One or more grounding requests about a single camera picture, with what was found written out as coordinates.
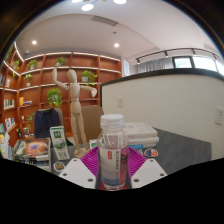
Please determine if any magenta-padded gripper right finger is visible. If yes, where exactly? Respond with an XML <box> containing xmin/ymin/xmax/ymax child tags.
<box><xmin>127</xmin><ymin>146</ymin><xmax>167</xmax><ymax>190</ymax></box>

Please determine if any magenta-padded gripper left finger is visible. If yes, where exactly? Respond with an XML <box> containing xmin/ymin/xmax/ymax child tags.
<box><xmin>58</xmin><ymin>146</ymin><xmax>100</xmax><ymax>190</ymax></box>

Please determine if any clear plastic water bottle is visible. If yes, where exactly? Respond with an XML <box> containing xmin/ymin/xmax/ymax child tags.
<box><xmin>96</xmin><ymin>113</ymin><xmax>130</xmax><ymax>192</ymax></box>

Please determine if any round white and green badge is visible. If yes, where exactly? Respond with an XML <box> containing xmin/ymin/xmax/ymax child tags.
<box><xmin>53</xmin><ymin>161</ymin><xmax>67</xmax><ymax>173</ymax></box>

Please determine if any round blue and orange badge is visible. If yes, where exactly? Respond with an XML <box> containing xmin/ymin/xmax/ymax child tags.
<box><xmin>143</xmin><ymin>148</ymin><xmax>159</xmax><ymax>158</ymax></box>

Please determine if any small green and white box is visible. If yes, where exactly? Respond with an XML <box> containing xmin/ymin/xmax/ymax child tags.
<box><xmin>88</xmin><ymin>138</ymin><xmax>100</xmax><ymax>150</ymax></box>

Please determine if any green and white carton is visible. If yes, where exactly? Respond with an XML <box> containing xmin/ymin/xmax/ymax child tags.
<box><xmin>49</xmin><ymin>125</ymin><xmax>71</xmax><ymax>162</ymax></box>

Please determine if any stack of white boxes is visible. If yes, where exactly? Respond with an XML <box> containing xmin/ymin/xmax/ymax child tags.
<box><xmin>123</xmin><ymin>121</ymin><xmax>160</xmax><ymax>150</ymax></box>

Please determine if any stack of dark books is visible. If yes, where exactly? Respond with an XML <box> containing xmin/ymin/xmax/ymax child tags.
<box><xmin>12</xmin><ymin>137</ymin><xmax>52</xmax><ymax>173</ymax></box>

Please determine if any tan chair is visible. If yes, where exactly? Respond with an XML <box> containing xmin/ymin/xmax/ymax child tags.
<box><xmin>80</xmin><ymin>104</ymin><xmax>105</xmax><ymax>143</ymax></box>

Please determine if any chair with dark jacket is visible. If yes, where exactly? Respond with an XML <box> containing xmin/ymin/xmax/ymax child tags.
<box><xmin>33</xmin><ymin>107</ymin><xmax>64</xmax><ymax>139</ymax></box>

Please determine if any wooden artist mannequin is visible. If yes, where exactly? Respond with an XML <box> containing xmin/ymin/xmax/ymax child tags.
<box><xmin>51</xmin><ymin>65</ymin><xmax>98</xmax><ymax>159</ymax></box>

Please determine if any grey curtain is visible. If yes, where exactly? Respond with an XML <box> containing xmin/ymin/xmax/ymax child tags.
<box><xmin>136</xmin><ymin>57</ymin><xmax>174</xmax><ymax>74</ymax></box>

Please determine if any wooden shelf unit with books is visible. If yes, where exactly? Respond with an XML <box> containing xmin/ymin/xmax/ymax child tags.
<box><xmin>0</xmin><ymin>41</ymin><xmax>123</xmax><ymax>148</ymax></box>

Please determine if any window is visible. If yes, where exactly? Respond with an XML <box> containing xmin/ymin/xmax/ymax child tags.
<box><xmin>172</xmin><ymin>55</ymin><xmax>224</xmax><ymax>76</ymax></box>

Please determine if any ceiling air vent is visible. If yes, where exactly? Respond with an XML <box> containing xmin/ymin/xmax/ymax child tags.
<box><xmin>91</xmin><ymin>14</ymin><xmax>120</xmax><ymax>27</ymax></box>

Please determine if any ceiling lamp with round lights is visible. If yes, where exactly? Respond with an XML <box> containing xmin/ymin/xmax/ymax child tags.
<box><xmin>71</xmin><ymin>0</ymin><xmax>128</xmax><ymax>12</ymax></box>

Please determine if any white wall socket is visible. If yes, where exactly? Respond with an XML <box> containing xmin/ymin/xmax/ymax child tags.
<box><xmin>214</xmin><ymin>106</ymin><xmax>224</xmax><ymax>126</ymax></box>

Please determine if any black ceiling track rail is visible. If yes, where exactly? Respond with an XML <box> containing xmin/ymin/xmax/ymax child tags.
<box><xmin>135</xmin><ymin>47</ymin><xmax>224</xmax><ymax>64</ymax></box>

